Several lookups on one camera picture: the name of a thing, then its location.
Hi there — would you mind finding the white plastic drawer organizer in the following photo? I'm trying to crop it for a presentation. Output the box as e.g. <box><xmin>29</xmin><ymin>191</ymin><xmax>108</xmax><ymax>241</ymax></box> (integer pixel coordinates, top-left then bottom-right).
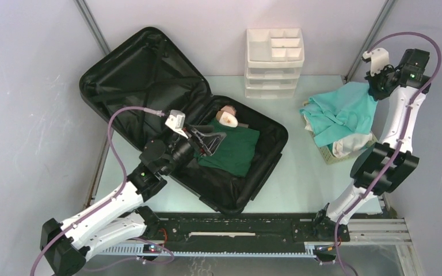
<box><xmin>245</xmin><ymin>28</ymin><xmax>305</xmax><ymax>99</ymax></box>

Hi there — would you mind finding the turquoise t-shirt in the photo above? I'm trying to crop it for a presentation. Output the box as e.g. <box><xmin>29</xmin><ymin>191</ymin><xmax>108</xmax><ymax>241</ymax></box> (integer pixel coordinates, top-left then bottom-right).
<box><xmin>299</xmin><ymin>82</ymin><xmax>377</xmax><ymax>147</ymax></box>

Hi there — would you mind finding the pink brown small box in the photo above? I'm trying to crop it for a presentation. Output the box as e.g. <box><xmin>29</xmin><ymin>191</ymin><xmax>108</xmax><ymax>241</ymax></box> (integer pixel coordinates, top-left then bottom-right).
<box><xmin>220</xmin><ymin>105</ymin><xmax>237</xmax><ymax>116</ymax></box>

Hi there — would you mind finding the aluminium frame rail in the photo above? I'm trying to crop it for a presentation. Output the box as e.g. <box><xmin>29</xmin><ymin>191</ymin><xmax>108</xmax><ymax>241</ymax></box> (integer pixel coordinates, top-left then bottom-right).
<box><xmin>348</xmin><ymin>218</ymin><xmax>412</xmax><ymax>245</ymax></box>

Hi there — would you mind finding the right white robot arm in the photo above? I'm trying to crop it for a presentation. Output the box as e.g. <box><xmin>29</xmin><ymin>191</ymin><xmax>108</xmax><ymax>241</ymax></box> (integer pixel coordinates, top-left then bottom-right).
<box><xmin>311</xmin><ymin>48</ymin><xmax>430</xmax><ymax>241</ymax></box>

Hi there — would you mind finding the white garment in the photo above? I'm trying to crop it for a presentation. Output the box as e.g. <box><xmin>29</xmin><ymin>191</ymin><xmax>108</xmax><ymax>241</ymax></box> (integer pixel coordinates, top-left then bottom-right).
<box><xmin>300</xmin><ymin>98</ymin><xmax>377</xmax><ymax>158</ymax></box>

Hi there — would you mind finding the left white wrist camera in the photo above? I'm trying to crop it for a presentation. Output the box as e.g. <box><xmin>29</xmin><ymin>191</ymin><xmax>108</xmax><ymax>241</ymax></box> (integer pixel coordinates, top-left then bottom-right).
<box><xmin>165</xmin><ymin>110</ymin><xmax>188</xmax><ymax>139</ymax></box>

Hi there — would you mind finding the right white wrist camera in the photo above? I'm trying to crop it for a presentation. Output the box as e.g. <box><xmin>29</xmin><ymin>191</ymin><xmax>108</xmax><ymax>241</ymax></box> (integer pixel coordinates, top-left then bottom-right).
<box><xmin>362</xmin><ymin>48</ymin><xmax>390</xmax><ymax>76</ymax></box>

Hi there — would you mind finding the black ribbed hard-shell suitcase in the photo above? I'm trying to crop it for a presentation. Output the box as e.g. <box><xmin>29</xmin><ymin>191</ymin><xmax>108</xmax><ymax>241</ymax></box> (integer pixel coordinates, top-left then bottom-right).
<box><xmin>79</xmin><ymin>27</ymin><xmax>288</xmax><ymax>215</ymax></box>

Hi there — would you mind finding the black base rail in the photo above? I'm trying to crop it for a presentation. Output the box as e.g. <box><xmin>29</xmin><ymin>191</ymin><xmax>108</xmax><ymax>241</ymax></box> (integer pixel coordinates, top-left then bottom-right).
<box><xmin>142</xmin><ymin>212</ymin><xmax>350</xmax><ymax>253</ymax></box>

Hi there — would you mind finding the dark green folded garment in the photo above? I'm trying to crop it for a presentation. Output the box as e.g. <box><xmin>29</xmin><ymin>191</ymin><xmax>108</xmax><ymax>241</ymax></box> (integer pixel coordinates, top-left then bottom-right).
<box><xmin>195</xmin><ymin>119</ymin><xmax>260</xmax><ymax>177</ymax></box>

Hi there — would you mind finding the grey slotted cable duct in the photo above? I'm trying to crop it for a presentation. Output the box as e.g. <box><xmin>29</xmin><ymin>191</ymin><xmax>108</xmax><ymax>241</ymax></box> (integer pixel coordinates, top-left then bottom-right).
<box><xmin>99</xmin><ymin>243</ymin><xmax>316</xmax><ymax>258</ymax></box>

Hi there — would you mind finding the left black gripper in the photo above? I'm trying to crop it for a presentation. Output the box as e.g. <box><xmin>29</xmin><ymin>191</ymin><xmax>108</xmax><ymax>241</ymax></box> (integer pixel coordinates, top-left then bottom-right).
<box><xmin>161</xmin><ymin>122</ymin><xmax>226</xmax><ymax>176</ymax></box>

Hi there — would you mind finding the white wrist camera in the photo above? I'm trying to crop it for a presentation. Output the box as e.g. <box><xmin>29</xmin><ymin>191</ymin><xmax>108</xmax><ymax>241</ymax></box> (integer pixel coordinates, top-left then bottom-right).
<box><xmin>362</xmin><ymin>48</ymin><xmax>390</xmax><ymax>76</ymax></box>
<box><xmin>165</xmin><ymin>110</ymin><xmax>188</xmax><ymax>139</ymax></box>

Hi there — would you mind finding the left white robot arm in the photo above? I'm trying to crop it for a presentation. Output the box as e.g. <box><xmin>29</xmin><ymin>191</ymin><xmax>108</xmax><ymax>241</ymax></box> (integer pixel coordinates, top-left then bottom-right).
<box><xmin>40</xmin><ymin>126</ymin><xmax>226</xmax><ymax>275</ymax></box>

